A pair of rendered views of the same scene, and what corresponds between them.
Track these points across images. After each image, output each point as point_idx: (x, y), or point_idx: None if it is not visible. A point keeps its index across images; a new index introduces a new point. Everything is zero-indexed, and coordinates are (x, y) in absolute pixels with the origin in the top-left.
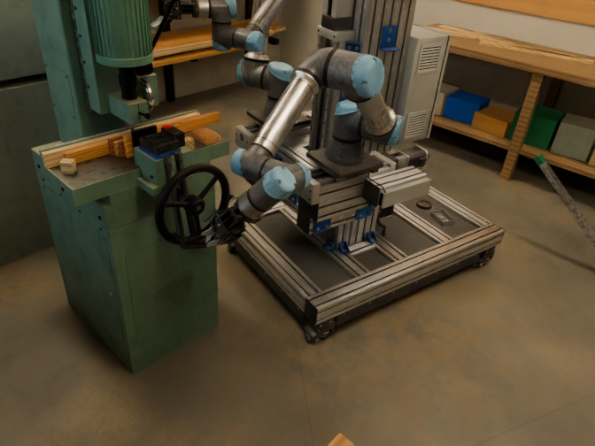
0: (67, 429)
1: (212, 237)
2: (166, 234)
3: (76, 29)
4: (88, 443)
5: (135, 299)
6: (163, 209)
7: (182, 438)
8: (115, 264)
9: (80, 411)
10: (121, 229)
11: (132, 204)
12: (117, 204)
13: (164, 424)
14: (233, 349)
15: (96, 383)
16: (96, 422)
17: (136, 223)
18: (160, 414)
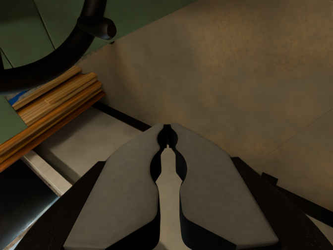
0: (215, 63)
1: (161, 148)
2: (82, 48)
3: None
4: (236, 63)
5: (153, 2)
6: (13, 83)
7: (308, 10)
8: (108, 42)
9: (209, 49)
10: (59, 45)
11: (7, 33)
12: (13, 65)
13: (277, 12)
14: None
15: (197, 23)
16: (226, 48)
17: (46, 16)
18: (266, 6)
